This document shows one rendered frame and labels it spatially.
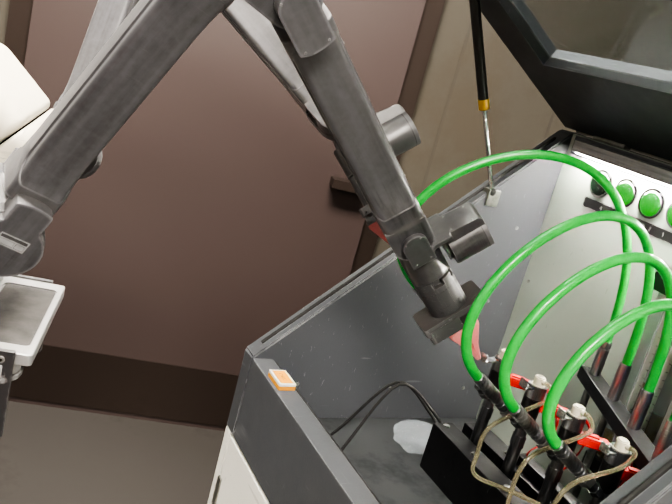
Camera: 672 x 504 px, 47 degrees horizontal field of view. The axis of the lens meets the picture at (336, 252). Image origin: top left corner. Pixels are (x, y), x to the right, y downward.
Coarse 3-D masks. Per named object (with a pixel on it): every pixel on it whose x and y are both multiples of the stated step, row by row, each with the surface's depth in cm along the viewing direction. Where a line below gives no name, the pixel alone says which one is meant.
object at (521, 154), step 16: (480, 160) 113; (496, 160) 113; (512, 160) 114; (560, 160) 114; (576, 160) 114; (448, 176) 114; (592, 176) 115; (432, 192) 114; (608, 192) 116; (624, 208) 117; (624, 224) 117; (624, 240) 118; (624, 272) 120; (624, 288) 120
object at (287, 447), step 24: (264, 360) 133; (264, 384) 128; (264, 408) 127; (288, 408) 119; (240, 432) 134; (264, 432) 126; (288, 432) 118; (312, 432) 114; (264, 456) 125; (288, 456) 117; (312, 456) 110; (336, 456) 109; (264, 480) 124; (288, 480) 116; (312, 480) 109; (336, 480) 104; (360, 480) 105
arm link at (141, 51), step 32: (160, 0) 69; (192, 0) 70; (224, 0) 70; (256, 0) 70; (320, 0) 72; (128, 32) 71; (160, 32) 71; (192, 32) 72; (96, 64) 73; (128, 64) 72; (160, 64) 73; (64, 96) 76; (96, 96) 73; (128, 96) 74; (64, 128) 74; (96, 128) 75; (32, 160) 76; (64, 160) 76; (32, 192) 77; (64, 192) 78; (0, 224) 76; (32, 224) 77; (0, 256) 79; (32, 256) 80
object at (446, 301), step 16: (448, 272) 106; (416, 288) 107; (432, 288) 105; (448, 288) 106; (464, 288) 111; (432, 304) 107; (448, 304) 106; (464, 304) 107; (416, 320) 110; (432, 320) 108; (448, 320) 107
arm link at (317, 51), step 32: (288, 0) 70; (288, 32) 72; (320, 32) 73; (320, 64) 78; (352, 64) 81; (320, 96) 81; (352, 96) 82; (352, 128) 85; (352, 160) 88; (384, 160) 89; (384, 192) 93; (384, 224) 95; (416, 224) 97
